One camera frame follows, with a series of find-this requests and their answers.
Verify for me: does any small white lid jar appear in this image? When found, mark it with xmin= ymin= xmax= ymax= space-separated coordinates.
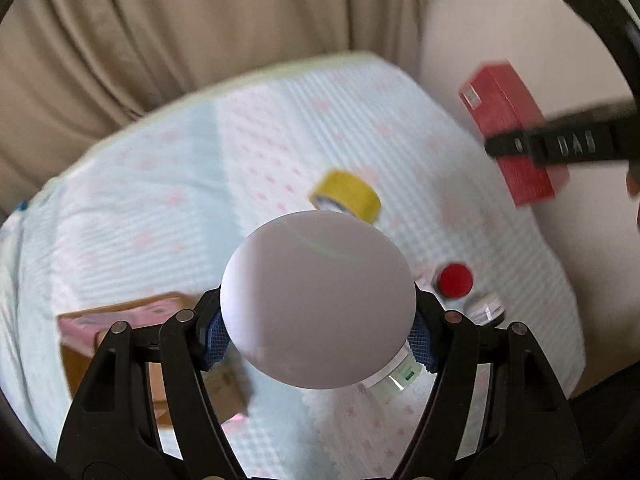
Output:
xmin=463 ymin=294 xmax=506 ymax=327

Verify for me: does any red rectangular box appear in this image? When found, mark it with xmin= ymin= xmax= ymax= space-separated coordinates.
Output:
xmin=459 ymin=62 xmax=570 ymax=207

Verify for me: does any red round cap jar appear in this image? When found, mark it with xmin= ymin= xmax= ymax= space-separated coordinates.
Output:
xmin=435 ymin=262 xmax=474 ymax=299

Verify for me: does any white lid green jar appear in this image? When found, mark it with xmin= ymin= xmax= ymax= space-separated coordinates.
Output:
xmin=220 ymin=211 xmax=416 ymax=389

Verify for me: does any yellow tape roll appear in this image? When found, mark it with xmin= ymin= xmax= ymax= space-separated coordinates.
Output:
xmin=309 ymin=169 xmax=382 ymax=224

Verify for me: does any person right hand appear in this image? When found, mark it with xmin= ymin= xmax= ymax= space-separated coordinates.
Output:
xmin=626 ymin=170 xmax=640 ymax=228

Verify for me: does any cardboard box pink pattern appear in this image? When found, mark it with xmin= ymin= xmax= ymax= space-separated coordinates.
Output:
xmin=55 ymin=292 xmax=252 ymax=430

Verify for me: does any light blue patterned bedsheet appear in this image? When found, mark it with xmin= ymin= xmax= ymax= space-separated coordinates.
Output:
xmin=1 ymin=54 xmax=586 ymax=454

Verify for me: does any beige curtain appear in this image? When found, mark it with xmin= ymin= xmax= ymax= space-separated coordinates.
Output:
xmin=1 ymin=0 xmax=427 ymax=212

